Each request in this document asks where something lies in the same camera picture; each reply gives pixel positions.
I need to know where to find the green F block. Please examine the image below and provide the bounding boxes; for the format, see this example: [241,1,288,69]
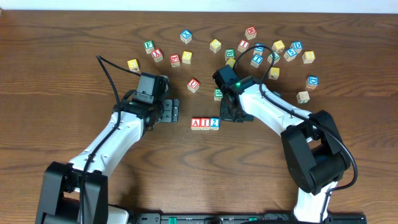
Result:
[144,40,155,54]

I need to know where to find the red E block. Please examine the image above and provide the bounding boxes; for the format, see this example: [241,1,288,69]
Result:
[170,54,180,67]

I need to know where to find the green Z block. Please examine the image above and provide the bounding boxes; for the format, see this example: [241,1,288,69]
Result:
[267,52,280,65]

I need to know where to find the blue P block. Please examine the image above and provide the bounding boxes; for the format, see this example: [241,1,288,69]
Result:
[273,91,282,98]

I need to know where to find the blue D block lower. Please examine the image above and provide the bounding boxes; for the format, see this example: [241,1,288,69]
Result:
[305,76,319,89]

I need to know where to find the yellow block below B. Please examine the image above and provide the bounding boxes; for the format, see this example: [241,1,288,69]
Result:
[226,58,236,68]

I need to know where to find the yellow hammer block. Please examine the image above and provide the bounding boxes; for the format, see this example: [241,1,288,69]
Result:
[269,67,280,80]

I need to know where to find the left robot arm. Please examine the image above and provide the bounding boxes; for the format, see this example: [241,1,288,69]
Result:
[35,73,179,223]

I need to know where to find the green B block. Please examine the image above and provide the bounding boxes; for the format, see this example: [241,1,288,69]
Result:
[224,49,236,61]

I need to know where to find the blue 2 block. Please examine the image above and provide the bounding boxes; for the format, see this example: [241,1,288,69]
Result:
[210,118,221,130]

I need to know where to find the blue T block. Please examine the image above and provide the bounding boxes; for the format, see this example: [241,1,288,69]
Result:
[251,54,264,68]

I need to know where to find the yellow block beside E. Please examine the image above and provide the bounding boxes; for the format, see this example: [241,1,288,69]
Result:
[182,51,193,64]

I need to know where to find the yellow O block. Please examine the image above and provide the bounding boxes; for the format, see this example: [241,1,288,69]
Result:
[272,40,285,54]

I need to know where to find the red W block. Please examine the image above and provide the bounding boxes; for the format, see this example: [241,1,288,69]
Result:
[245,26,257,40]

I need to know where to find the yellow block far left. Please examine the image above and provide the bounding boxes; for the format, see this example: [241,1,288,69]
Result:
[127,59,139,72]

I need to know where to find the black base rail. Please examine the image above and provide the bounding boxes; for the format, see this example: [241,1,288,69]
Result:
[107,212,367,224]

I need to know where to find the red U block centre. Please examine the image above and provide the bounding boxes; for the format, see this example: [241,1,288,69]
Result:
[187,78,200,93]

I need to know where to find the blue L block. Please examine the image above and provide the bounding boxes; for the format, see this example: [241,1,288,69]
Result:
[253,43,264,56]

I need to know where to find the plain wood 7 block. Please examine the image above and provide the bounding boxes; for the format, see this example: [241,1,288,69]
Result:
[296,91,310,104]

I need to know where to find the blue X block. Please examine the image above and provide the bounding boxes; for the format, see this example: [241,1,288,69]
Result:
[180,30,192,44]

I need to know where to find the yellow B block right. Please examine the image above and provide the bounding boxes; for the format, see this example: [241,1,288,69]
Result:
[302,51,316,64]

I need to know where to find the red Y block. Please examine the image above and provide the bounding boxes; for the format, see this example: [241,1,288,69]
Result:
[150,49,164,63]

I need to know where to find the blue 5 block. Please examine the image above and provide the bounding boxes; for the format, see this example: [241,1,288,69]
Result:
[284,48,297,62]

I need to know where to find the red i block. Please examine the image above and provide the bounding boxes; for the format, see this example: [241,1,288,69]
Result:
[200,118,211,130]
[238,40,249,52]

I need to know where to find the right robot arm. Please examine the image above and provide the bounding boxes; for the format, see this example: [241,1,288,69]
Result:
[213,65,358,223]

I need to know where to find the green R block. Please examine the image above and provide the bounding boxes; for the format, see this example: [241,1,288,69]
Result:
[214,88,223,101]

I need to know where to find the red A block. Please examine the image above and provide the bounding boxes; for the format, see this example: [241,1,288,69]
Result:
[191,118,201,130]

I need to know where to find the blue d block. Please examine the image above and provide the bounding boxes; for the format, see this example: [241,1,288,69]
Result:
[290,41,303,54]
[305,76,319,89]

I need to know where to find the yellow block top centre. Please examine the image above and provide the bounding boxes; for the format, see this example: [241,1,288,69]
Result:
[210,39,222,53]

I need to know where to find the blue D block upper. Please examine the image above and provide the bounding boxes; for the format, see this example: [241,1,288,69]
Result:
[290,41,303,54]

